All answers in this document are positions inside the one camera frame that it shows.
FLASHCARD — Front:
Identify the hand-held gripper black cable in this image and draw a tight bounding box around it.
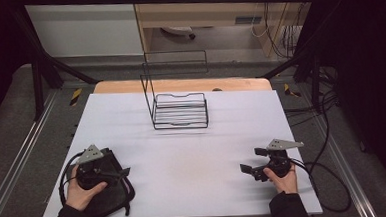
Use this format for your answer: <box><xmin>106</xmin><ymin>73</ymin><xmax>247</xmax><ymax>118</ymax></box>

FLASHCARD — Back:
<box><xmin>289</xmin><ymin>154</ymin><xmax>353</xmax><ymax>216</ymax></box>
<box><xmin>56</xmin><ymin>150</ymin><xmax>88</xmax><ymax>208</ymax></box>

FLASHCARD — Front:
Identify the light wooden desk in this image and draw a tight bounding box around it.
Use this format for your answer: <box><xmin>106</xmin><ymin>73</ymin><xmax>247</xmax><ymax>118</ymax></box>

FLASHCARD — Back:
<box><xmin>131</xmin><ymin>0</ymin><xmax>316</xmax><ymax>65</ymax></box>

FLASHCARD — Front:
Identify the white cabinet panel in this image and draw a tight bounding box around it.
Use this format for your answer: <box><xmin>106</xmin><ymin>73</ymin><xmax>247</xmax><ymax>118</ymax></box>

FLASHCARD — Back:
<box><xmin>24</xmin><ymin>0</ymin><xmax>145</xmax><ymax>62</ymax></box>

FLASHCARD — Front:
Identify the right hand-held gripper black cable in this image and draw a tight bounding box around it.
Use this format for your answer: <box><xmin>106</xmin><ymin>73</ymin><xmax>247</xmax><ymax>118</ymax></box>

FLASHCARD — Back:
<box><xmin>289</xmin><ymin>154</ymin><xmax>353</xmax><ymax>216</ymax></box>

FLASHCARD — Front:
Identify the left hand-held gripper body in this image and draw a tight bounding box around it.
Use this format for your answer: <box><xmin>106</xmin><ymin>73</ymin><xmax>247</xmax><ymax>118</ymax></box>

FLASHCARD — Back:
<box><xmin>72</xmin><ymin>142</ymin><xmax>121</xmax><ymax>192</ymax></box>

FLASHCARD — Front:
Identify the person's right hand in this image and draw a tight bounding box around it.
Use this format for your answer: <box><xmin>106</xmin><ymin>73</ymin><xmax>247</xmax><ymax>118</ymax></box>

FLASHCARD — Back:
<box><xmin>263</xmin><ymin>165</ymin><xmax>300</xmax><ymax>196</ymax></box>

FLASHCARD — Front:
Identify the person's left hand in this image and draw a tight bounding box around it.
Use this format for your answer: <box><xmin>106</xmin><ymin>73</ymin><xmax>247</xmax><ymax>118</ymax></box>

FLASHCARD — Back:
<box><xmin>63</xmin><ymin>172</ymin><xmax>110</xmax><ymax>213</ymax></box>

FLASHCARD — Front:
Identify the left hand-held gripper black cable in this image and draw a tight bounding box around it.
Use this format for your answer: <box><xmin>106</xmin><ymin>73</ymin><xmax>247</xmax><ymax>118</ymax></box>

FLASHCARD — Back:
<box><xmin>56</xmin><ymin>150</ymin><xmax>88</xmax><ymax>208</ymax></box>

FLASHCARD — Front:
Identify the dark grey towel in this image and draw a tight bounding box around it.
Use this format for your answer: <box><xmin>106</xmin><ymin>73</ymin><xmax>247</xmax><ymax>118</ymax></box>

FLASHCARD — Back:
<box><xmin>67</xmin><ymin>146</ymin><xmax>138</xmax><ymax>217</ymax></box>

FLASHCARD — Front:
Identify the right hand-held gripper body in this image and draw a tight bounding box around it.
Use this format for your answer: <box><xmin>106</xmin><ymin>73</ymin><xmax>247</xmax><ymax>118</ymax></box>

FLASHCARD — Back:
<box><xmin>259</xmin><ymin>137</ymin><xmax>307</xmax><ymax>180</ymax></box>

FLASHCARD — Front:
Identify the yellow black tape strip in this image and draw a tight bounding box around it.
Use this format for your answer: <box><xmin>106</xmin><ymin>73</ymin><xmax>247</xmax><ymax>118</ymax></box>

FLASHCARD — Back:
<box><xmin>283</xmin><ymin>82</ymin><xmax>303</xmax><ymax>99</ymax></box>
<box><xmin>68</xmin><ymin>87</ymin><xmax>84</xmax><ymax>108</ymax></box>

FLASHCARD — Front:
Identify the office chair base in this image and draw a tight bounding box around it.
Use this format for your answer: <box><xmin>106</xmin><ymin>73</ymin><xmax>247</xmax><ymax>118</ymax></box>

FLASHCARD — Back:
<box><xmin>160</xmin><ymin>24</ymin><xmax>197</xmax><ymax>42</ymax></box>

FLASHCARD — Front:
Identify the white board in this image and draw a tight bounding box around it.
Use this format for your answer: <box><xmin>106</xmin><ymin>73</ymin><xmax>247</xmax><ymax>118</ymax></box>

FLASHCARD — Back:
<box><xmin>34</xmin><ymin>81</ymin><xmax>324</xmax><ymax>217</ymax></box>

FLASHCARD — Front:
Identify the black wire rack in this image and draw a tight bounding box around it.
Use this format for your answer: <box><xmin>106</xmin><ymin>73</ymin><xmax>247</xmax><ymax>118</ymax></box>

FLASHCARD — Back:
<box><xmin>139</xmin><ymin>49</ymin><xmax>212</xmax><ymax>132</ymax></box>

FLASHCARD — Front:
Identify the bundle of black floor cables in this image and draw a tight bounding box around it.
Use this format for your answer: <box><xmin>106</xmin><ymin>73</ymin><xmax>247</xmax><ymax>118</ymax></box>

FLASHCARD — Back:
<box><xmin>280</xmin><ymin>64</ymin><xmax>341</xmax><ymax>129</ymax></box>

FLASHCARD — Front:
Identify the aluminium rail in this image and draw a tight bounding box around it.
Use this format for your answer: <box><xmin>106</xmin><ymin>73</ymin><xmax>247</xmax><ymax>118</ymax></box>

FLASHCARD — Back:
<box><xmin>0</xmin><ymin>89</ymin><xmax>66</xmax><ymax>217</ymax></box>
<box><xmin>310</xmin><ymin>112</ymin><xmax>379</xmax><ymax>217</ymax></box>

